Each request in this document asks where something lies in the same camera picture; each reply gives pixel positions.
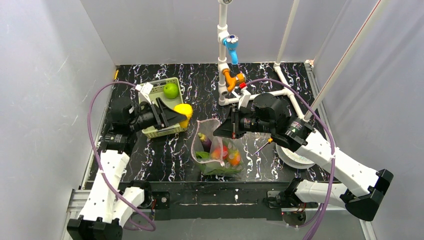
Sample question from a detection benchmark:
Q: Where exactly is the red pepper toy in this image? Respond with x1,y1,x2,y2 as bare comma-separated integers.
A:
209,145,229,160

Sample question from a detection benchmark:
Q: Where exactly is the blue faucet valve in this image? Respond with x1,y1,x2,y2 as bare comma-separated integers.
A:
222,34,239,65

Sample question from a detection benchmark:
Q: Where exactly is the yellow handled screwdriver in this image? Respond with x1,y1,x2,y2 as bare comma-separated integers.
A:
254,138,273,155

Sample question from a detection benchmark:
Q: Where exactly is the yellow pear toy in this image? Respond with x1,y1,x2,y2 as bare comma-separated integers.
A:
173,103,193,129

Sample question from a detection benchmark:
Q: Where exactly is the white round perforated plate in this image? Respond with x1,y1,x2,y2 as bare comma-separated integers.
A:
275,145,315,170

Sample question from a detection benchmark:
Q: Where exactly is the white pvc pipe frame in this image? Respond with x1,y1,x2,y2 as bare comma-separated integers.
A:
216,0,392,123

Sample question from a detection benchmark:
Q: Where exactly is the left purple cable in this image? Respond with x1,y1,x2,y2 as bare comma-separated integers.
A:
87,80,157,232

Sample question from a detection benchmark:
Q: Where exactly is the purple cable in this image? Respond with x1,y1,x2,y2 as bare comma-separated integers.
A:
245,78,336,240
87,80,157,232

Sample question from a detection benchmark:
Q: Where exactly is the orange faucet valve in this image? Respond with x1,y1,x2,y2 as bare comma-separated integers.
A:
221,68,246,92

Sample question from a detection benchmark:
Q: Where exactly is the green lime toy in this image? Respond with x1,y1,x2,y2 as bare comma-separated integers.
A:
163,83,180,100

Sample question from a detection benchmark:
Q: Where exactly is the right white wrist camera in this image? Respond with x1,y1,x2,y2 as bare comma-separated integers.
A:
237,82,251,110

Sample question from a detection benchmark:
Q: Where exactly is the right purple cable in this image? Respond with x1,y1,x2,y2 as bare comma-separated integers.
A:
245,78,336,240

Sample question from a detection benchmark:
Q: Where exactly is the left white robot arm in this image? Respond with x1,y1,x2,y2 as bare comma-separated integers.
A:
66,97,188,240

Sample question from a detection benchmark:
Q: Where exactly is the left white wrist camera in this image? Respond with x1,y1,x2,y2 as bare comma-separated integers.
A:
135,82,154,105

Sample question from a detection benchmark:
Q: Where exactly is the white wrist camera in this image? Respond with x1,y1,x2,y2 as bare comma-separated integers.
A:
237,82,251,110
135,82,154,105

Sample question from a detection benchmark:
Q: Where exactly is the purple eggplant toy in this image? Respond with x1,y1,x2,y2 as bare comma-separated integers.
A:
197,132,212,153

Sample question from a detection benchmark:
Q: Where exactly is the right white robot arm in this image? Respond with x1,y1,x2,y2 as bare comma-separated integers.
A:
213,93,394,222

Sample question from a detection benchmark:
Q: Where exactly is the green plastic basket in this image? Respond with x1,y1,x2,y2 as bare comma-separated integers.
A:
139,77,188,139

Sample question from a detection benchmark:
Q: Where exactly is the clear zip top bag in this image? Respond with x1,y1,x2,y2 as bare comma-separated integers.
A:
190,118,244,177

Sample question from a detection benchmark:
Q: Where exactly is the orange toy fruit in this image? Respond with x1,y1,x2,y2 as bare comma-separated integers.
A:
226,151,241,166

